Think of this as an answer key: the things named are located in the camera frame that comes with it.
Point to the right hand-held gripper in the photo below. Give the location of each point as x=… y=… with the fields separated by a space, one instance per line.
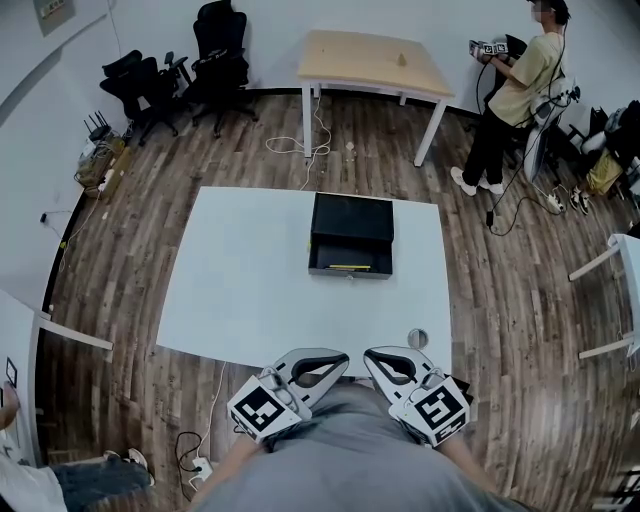
x=436 y=411

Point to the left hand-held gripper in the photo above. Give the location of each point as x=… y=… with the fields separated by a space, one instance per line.
x=264 y=411

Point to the yellow utility knife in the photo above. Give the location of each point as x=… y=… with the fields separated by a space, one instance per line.
x=347 y=267

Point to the black metal box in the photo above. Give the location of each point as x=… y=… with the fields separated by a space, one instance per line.
x=352 y=220

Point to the person's right forearm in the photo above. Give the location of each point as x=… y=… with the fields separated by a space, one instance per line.
x=467 y=465

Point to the person's left forearm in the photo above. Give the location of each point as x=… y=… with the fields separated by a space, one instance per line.
x=226 y=475

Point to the brown cardboard box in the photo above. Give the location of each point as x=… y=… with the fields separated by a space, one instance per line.
x=107 y=167

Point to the person's grey shirt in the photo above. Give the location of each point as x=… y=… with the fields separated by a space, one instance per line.
x=350 y=465

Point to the white power strip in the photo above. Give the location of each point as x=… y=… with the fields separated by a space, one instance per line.
x=556 y=201
x=201 y=469

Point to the pair of black white sneakers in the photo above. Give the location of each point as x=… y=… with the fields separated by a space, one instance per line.
x=581 y=199

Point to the white side table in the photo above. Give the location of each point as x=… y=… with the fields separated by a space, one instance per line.
x=627 y=270

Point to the white and grey office chair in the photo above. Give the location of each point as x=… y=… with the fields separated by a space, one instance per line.
x=545 y=125

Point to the yellow bag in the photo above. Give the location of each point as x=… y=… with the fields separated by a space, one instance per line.
x=604 y=174

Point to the wooden table with white legs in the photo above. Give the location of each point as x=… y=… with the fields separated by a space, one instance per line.
x=370 y=57

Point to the black router with antennas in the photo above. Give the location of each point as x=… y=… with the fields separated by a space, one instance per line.
x=97 y=131

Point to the black backpack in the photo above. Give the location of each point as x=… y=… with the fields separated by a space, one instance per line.
x=625 y=130

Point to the tall black office chair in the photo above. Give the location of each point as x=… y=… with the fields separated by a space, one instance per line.
x=220 y=55

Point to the low black office chair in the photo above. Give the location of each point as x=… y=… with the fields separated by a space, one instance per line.
x=137 y=85

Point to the white desk with frame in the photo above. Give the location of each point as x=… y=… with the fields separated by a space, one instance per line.
x=20 y=350

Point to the small black picture frame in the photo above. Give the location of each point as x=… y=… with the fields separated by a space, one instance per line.
x=11 y=371

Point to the grey wall poster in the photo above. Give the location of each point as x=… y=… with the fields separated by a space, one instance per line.
x=54 y=12

